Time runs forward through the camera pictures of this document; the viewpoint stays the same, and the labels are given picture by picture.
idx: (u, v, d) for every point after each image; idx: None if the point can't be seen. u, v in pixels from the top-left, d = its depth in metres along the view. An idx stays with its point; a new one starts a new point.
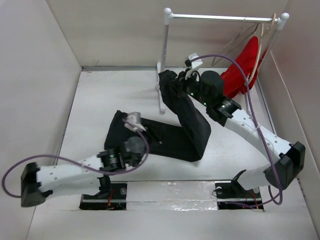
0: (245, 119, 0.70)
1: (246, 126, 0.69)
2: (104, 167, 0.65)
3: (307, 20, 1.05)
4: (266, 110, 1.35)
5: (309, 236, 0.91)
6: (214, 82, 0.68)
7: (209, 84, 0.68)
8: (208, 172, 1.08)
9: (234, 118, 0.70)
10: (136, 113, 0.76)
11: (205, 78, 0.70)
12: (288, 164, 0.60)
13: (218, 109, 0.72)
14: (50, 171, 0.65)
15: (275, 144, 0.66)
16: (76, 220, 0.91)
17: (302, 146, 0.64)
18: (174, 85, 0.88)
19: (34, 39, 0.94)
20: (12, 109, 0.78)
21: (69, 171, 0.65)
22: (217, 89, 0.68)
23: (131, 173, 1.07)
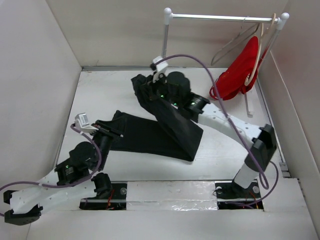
0: (216, 112, 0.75)
1: (217, 118, 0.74)
2: (61, 181, 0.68)
3: (307, 20, 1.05)
4: (266, 110, 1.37)
5: (309, 236, 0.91)
6: (181, 83, 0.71)
7: (176, 84, 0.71)
8: (208, 172, 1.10)
9: (205, 113, 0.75)
10: (82, 116, 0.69)
11: (170, 80, 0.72)
12: (261, 146, 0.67)
13: (189, 107, 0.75)
14: (18, 196, 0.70)
15: (246, 130, 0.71)
16: (76, 221, 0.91)
17: (271, 128, 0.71)
18: (145, 88, 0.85)
19: (34, 39, 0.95)
20: (12, 109, 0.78)
21: (33, 193, 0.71)
22: (185, 88, 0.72)
23: (133, 173, 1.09)
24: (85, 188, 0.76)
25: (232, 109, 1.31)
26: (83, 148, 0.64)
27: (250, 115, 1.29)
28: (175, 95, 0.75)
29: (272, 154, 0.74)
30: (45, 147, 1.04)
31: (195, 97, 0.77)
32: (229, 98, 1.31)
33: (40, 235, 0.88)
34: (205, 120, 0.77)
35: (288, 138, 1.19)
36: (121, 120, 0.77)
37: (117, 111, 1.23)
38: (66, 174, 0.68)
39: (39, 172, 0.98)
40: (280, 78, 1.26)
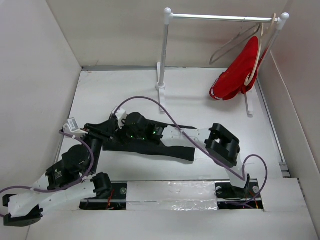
0: (173, 131, 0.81)
1: (174, 137, 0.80)
2: (51, 186, 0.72)
3: (307, 19, 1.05)
4: (266, 110, 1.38)
5: (309, 236, 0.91)
6: (136, 121, 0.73)
7: (131, 123, 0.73)
8: (209, 173, 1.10)
9: (164, 137, 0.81)
10: (70, 122, 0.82)
11: (127, 120, 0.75)
12: (214, 145, 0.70)
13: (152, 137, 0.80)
14: (14, 200, 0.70)
15: (198, 136, 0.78)
16: (76, 221, 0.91)
17: (217, 125, 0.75)
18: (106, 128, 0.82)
19: (34, 39, 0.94)
20: (12, 109, 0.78)
21: (28, 198, 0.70)
22: (141, 125, 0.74)
23: (133, 172, 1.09)
24: (84, 189, 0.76)
25: (232, 109, 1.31)
26: (73, 152, 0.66)
27: (250, 115, 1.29)
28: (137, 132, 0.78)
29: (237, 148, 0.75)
30: (45, 147, 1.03)
31: (158, 128, 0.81)
32: (229, 98, 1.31)
33: (40, 235, 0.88)
34: (168, 142, 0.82)
35: (288, 138, 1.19)
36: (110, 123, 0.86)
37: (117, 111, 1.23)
38: (56, 178, 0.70)
39: (39, 172, 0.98)
40: (280, 78, 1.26)
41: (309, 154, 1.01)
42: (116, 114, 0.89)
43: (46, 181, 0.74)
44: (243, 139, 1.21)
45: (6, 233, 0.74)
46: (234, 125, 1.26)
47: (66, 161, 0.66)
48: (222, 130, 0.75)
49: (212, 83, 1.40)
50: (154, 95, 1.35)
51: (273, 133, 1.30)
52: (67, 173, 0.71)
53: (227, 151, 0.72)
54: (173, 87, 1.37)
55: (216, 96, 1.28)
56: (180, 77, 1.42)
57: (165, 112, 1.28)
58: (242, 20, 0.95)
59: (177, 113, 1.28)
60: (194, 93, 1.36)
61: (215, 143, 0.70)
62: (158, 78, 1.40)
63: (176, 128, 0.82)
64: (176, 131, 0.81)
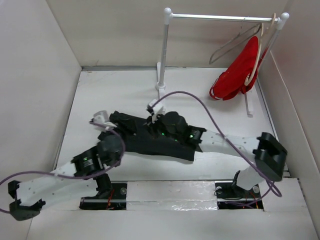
0: (213, 136, 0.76)
1: (215, 143, 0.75)
2: (77, 173, 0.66)
3: (307, 20, 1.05)
4: (266, 110, 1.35)
5: (309, 236, 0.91)
6: (177, 122, 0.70)
7: (172, 124, 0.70)
8: (209, 173, 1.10)
9: (203, 142, 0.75)
10: (101, 114, 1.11)
11: (166, 121, 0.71)
12: (264, 156, 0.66)
13: (190, 141, 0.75)
14: (27, 186, 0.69)
15: (244, 145, 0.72)
16: (76, 220, 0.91)
17: (268, 134, 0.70)
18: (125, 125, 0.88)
19: (34, 39, 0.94)
20: (12, 109, 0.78)
21: (45, 182, 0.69)
22: (180, 126, 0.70)
23: (132, 172, 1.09)
24: (87, 186, 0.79)
25: (232, 109, 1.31)
26: (117, 140, 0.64)
27: (250, 115, 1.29)
28: (173, 134, 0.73)
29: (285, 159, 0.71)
30: (45, 147, 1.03)
31: (195, 131, 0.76)
32: (230, 98, 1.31)
33: (40, 235, 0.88)
34: (207, 148, 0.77)
35: (288, 138, 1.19)
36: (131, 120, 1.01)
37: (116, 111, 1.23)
38: (85, 166, 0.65)
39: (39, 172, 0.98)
40: (280, 78, 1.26)
41: (309, 154, 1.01)
42: (153, 108, 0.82)
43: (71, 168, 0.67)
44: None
45: (7, 233, 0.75)
46: (234, 125, 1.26)
47: (106, 147, 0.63)
48: (273, 140, 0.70)
49: (212, 83, 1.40)
50: (154, 94, 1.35)
51: (274, 133, 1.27)
52: (98, 162, 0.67)
53: (275, 163, 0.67)
54: (173, 87, 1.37)
55: (216, 96, 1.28)
56: (180, 77, 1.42)
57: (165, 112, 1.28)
58: (242, 20, 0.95)
59: (177, 113, 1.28)
60: (194, 93, 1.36)
61: (264, 154, 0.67)
62: (158, 78, 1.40)
63: (218, 133, 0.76)
64: (217, 136, 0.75)
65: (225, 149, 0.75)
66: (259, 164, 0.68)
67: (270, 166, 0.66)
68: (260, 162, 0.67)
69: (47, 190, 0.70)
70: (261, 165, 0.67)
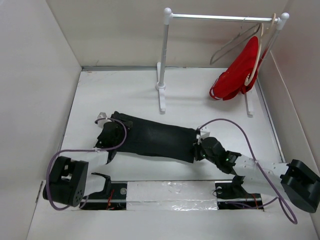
0: (246, 161, 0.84)
1: (248, 166, 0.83)
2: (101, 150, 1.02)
3: (307, 20, 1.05)
4: (266, 110, 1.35)
5: (309, 236, 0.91)
6: (212, 145, 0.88)
7: (208, 147, 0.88)
8: (209, 173, 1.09)
9: (237, 165, 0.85)
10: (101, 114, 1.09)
11: (204, 144, 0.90)
12: (291, 181, 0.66)
13: (225, 164, 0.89)
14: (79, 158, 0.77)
15: (274, 170, 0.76)
16: (76, 221, 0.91)
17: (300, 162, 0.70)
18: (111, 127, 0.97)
19: (34, 39, 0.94)
20: (12, 109, 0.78)
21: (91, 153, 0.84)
22: (216, 150, 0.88)
23: (131, 172, 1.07)
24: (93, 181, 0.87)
25: (231, 109, 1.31)
26: (108, 123, 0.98)
27: (250, 115, 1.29)
28: (211, 155, 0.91)
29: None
30: (45, 147, 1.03)
31: (231, 155, 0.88)
32: (230, 98, 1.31)
33: (40, 235, 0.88)
34: (242, 172, 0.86)
35: (288, 138, 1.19)
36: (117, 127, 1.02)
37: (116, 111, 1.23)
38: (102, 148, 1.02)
39: (40, 172, 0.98)
40: (280, 78, 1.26)
41: (309, 154, 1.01)
42: (202, 130, 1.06)
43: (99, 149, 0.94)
44: (242, 140, 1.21)
45: (7, 234, 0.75)
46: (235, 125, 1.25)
47: (107, 129, 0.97)
48: (304, 168, 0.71)
49: (212, 83, 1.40)
50: (154, 94, 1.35)
51: (274, 133, 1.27)
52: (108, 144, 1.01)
53: (306, 191, 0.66)
54: (173, 87, 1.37)
55: (216, 96, 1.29)
56: (180, 77, 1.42)
57: (165, 112, 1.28)
58: (242, 20, 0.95)
59: (177, 113, 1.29)
60: (194, 93, 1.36)
61: (292, 180, 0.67)
62: (158, 78, 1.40)
63: (251, 159, 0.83)
64: (249, 160, 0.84)
65: (256, 173, 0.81)
66: (287, 190, 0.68)
67: (299, 193, 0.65)
68: (288, 188, 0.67)
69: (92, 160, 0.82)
70: (290, 192, 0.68)
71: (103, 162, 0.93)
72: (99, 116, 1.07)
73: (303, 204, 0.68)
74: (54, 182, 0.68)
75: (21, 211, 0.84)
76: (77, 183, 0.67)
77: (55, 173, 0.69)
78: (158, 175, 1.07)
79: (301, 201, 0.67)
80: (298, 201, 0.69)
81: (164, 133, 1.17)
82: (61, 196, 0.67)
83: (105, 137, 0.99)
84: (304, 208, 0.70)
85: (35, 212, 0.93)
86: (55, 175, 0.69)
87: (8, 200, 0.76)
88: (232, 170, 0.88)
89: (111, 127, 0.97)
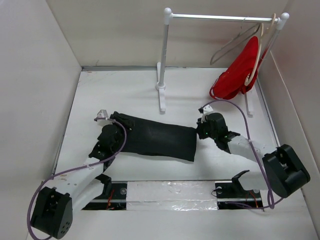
0: (241, 139, 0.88)
1: (240, 143, 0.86)
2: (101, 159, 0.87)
3: (308, 20, 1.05)
4: (266, 110, 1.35)
5: (309, 236, 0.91)
6: (216, 118, 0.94)
7: (212, 119, 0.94)
8: (209, 173, 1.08)
9: (232, 141, 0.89)
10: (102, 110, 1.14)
11: (209, 116, 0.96)
12: (272, 160, 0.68)
13: (222, 140, 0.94)
14: (65, 184, 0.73)
15: (262, 149, 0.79)
16: (76, 221, 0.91)
17: (289, 148, 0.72)
18: (110, 131, 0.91)
19: (34, 39, 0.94)
20: (12, 109, 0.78)
21: (80, 174, 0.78)
22: (218, 123, 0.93)
23: (131, 173, 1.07)
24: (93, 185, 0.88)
25: (231, 109, 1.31)
26: (108, 128, 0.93)
27: (250, 115, 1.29)
28: (212, 129, 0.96)
29: (301, 181, 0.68)
30: (45, 147, 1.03)
31: (231, 134, 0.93)
32: (230, 98, 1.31)
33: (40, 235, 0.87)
34: (234, 148, 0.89)
35: (288, 138, 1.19)
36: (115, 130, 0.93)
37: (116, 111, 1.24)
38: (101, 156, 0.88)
39: (39, 173, 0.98)
40: (280, 78, 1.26)
41: (309, 154, 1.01)
42: (204, 109, 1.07)
43: (93, 159, 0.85)
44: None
45: (7, 234, 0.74)
46: (235, 125, 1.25)
47: (106, 134, 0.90)
48: (291, 155, 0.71)
49: (212, 83, 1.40)
50: (154, 95, 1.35)
51: (274, 133, 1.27)
52: (108, 151, 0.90)
53: (285, 174, 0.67)
54: (173, 87, 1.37)
55: (216, 96, 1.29)
56: (180, 77, 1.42)
57: (165, 112, 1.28)
58: (242, 20, 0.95)
59: (177, 113, 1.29)
60: (194, 93, 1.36)
61: (274, 158, 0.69)
62: (158, 78, 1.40)
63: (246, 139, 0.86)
64: (243, 138, 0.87)
65: (246, 150, 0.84)
66: (267, 169, 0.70)
67: (276, 172, 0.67)
68: (267, 165, 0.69)
69: (83, 181, 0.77)
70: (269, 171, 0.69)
71: (100, 172, 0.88)
72: (100, 114, 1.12)
73: (278, 187, 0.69)
74: (40, 214, 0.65)
75: (21, 211, 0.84)
76: (59, 218, 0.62)
77: (40, 205, 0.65)
78: (158, 175, 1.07)
79: (278, 183, 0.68)
80: (275, 183, 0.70)
81: (164, 133, 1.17)
82: (47, 229, 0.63)
83: (103, 142, 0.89)
84: (280, 193, 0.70)
85: None
86: (40, 206, 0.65)
87: (8, 200, 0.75)
88: (227, 146, 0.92)
89: (110, 133, 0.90)
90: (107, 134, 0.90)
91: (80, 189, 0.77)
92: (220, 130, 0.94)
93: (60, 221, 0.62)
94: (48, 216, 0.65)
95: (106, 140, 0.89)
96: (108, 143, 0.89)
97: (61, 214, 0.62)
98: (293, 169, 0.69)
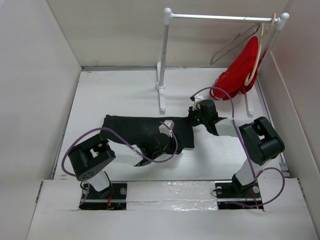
0: (227, 119, 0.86)
1: (225, 123, 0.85)
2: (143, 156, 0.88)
3: (308, 20, 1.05)
4: (266, 110, 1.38)
5: (309, 237, 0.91)
6: (207, 104, 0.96)
7: (203, 105, 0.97)
8: (209, 173, 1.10)
9: (219, 123, 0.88)
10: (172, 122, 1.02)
11: (201, 102, 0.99)
12: (248, 128, 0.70)
13: (211, 124, 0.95)
14: (116, 146, 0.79)
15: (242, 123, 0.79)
16: (76, 221, 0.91)
17: (265, 119, 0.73)
18: (163, 137, 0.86)
19: (34, 39, 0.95)
20: (12, 109, 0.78)
21: (125, 150, 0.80)
22: (209, 108, 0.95)
23: (132, 173, 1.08)
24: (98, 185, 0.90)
25: (231, 109, 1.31)
26: (167, 137, 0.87)
27: (250, 115, 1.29)
28: (204, 114, 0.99)
29: (277, 149, 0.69)
30: (46, 146, 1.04)
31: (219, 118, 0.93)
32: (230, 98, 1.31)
33: (40, 235, 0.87)
34: (221, 129, 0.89)
35: (288, 138, 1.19)
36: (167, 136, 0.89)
37: (106, 116, 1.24)
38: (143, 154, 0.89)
39: (39, 172, 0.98)
40: (280, 78, 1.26)
41: (309, 154, 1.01)
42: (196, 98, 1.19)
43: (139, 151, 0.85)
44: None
45: (7, 234, 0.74)
46: None
47: (160, 140, 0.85)
48: (267, 125, 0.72)
49: (212, 83, 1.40)
50: (154, 94, 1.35)
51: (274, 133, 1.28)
52: (150, 153, 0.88)
53: (260, 141, 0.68)
54: (173, 87, 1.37)
55: (216, 96, 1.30)
56: (180, 77, 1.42)
57: (165, 112, 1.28)
58: (242, 20, 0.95)
59: (177, 113, 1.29)
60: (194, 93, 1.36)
61: (250, 127, 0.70)
62: (158, 78, 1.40)
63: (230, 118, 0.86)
64: (229, 119, 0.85)
65: (229, 128, 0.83)
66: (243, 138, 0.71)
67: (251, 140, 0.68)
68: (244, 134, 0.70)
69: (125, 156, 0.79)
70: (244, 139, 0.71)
71: (133, 162, 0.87)
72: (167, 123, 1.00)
73: (255, 155, 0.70)
74: (82, 149, 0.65)
75: (21, 211, 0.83)
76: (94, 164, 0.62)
77: (88, 143, 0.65)
78: (159, 175, 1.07)
79: (254, 151, 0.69)
80: (252, 151, 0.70)
81: None
82: (75, 165, 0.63)
83: (152, 144, 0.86)
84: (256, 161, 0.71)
85: (35, 212, 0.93)
86: (87, 144, 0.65)
87: (8, 200, 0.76)
88: (216, 129, 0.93)
89: (164, 142, 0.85)
90: (158, 141, 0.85)
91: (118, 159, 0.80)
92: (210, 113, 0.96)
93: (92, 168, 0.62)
94: (85, 156, 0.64)
95: (153, 143, 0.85)
96: (153, 146, 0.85)
97: (98, 162, 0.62)
98: (269, 138, 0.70)
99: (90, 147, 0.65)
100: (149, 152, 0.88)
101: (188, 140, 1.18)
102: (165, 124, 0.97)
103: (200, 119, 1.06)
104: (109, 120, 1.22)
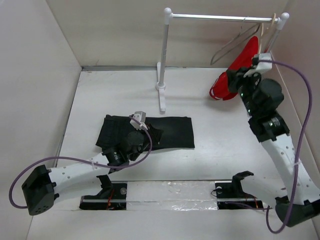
0: (288, 148, 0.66)
1: (284, 155, 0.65)
2: (111, 163, 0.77)
3: (308, 20, 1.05)
4: None
5: (309, 237, 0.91)
6: (272, 95, 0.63)
7: (266, 94, 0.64)
8: (209, 172, 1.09)
9: (276, 143, 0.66)
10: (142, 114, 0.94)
11: (264, 88, 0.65)
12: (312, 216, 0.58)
13: (263, 124, 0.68)
14: (61, 171, 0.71)
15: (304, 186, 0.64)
16: (76, 221, 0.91)
17: None
18: (135, 139, 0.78)
19: (34, 39, 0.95)
20: (12, 109, 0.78)
21: (80, 169, 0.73)
22: (271, 102, 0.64)
23: (132, 173, 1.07)
24: (92, 183, 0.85)
25: (231, 109, 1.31)
26: (139, 136, 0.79)
27: None
28: (258, 104, 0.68)
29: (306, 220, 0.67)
30: (45, 146, 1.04)
31: (276, 121, 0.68)
32: (229, 98, 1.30)
33: (40, 235, 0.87)
34: (269, 148, 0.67)
35: None
36: (139, 136, 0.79)
37: (107, 115, 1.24)
38: (114, 159, 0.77)
39: None
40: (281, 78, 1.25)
41: (309, 154, 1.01)
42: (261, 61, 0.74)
43: (103, 158, 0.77)
44: (245, 143, 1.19)
45: (7, 234, 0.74)
46: (234, 125, 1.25)
47: (131, 142, 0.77)
48: None
49: (212, 83, 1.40)
50: (154, 94, 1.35)
51: None
52: (123, 157, 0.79)
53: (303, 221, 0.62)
54: (173, 87, 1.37)
55: (216, 96, 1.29)
56: (180, 77, 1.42)
57: (165, 112, 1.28)
58: (242, 20, 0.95)
59: (177, 113, 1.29)
60: (194, 93, 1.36)
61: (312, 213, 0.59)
62: (158, 78, 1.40)
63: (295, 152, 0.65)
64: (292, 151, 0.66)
65: (283, 164, 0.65)
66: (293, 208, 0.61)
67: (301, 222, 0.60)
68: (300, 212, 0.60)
69: (79, 176, 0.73)
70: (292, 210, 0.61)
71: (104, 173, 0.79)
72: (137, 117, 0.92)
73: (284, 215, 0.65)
74: (29, 185, 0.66)
75: (21, 212, 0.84)
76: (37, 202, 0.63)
77: (33, 177, 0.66)
78: (158, 175, 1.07)
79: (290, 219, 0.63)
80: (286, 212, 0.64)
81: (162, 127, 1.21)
82: (27, 202, 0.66)
83: (123, 147, 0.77)
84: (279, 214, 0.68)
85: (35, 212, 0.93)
86: (31, 180, 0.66)
87: (8, 200, 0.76)
88: (265, 134, 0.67)
89: (135, 144, 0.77)
90: (129, 144, 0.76)
91: (75, 182, 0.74)
92: (266, 108, 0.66)
93: (40, 200, 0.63)
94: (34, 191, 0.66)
95: (126, 144, 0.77)
96: (126, 149, 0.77)
97: (45, 193, 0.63)
98: None
99: (38, 180, 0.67)
100: (122, 156, 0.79)
101: (188, 140, 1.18)
102: (135, 120, 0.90)
103: (244, 96, 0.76)
104: (108, 120, 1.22)
